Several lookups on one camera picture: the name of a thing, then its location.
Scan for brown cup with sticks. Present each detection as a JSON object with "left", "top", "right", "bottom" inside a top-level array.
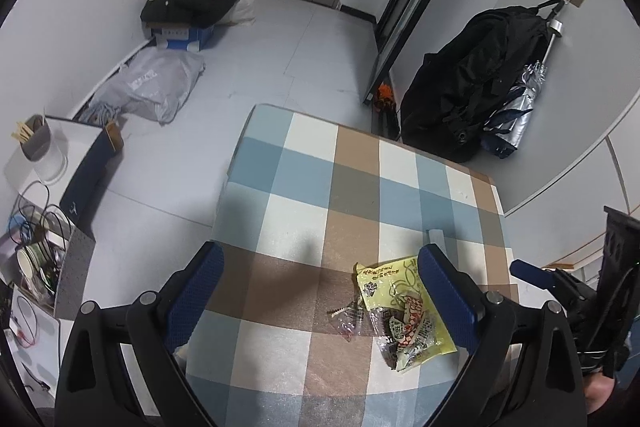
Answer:
[{"left": 11, "top": 114, "right": 52, "bottom": 162}]

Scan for dark blue box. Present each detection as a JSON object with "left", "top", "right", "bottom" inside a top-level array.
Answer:
[{"left": 45, "top": 116, "right": 126, "bottom": 229}]

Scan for black cable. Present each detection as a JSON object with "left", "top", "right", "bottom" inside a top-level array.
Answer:
[{"left": 16, "top": 182, "right": 71, "bottom": 233}]

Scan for silver folded umbrella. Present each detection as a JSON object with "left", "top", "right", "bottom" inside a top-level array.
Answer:
[{"left": 482, "top": 0, "right": 567, "bottom": 158}]

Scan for white perforated box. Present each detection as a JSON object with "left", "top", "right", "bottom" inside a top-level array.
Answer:
[{"left": 0, "top": 192, "right": 97, "bottom": 321}]

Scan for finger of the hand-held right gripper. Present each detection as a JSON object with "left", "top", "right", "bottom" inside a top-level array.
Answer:
[{"left": 511, "top": 259, "right": 557, "bottom": 289}]

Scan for checked tablecloth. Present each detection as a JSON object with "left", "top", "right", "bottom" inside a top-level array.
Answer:
[{"left": 182, "top": 103, "right": 521, "bottom": 427}]

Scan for grey plastic parcel bag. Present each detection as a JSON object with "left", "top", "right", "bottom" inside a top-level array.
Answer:
[{"left": 90, "top": 48, "right": 207, "bottom": 125}]

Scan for black bag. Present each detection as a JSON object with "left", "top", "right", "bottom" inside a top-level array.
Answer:
[{"left": 400, "top": 6, "right": 551, "bottom": 164}]

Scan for black clothes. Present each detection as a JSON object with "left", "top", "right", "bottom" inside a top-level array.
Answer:
[{"left": 141, "top": 0, "right": 244, "bottom": 28}]

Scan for white cloth bag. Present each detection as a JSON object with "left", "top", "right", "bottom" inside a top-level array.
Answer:
[{"left": 220, "top": 0, "right": 257, "bottom": 28}]

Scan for yellow snack packet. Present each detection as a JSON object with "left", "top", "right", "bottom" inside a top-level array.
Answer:
[{"left": 355, "top": 256, "right": 458, "bottom": 373}]

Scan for white wardrobe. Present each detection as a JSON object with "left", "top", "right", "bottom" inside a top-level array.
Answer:
[{"left": 502, "top": 97, "right": 640, "bottom": 273}]

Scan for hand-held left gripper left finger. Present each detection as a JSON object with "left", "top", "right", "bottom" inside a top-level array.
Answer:
[{"left": 54, "top": 241, "right": 226, "bottom": 427}]

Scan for blue cardboard box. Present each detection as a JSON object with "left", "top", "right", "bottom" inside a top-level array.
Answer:
[{"left": 145, "top": 21, "right": 217, "bottom": 54}]

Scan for small clear wrapper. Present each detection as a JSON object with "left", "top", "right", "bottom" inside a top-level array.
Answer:
[{"left": 326, "top": 301, "right": 372, "bottom": 341}]

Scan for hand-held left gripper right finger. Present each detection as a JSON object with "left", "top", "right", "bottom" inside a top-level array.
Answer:
[{"left": 417, "top": 244, "right": 588, "bottom": 427}]

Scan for person's right hand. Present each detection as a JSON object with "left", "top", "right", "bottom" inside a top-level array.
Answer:
[{"left": 584, "top": 376, "right": 621, "bottom": 416}]

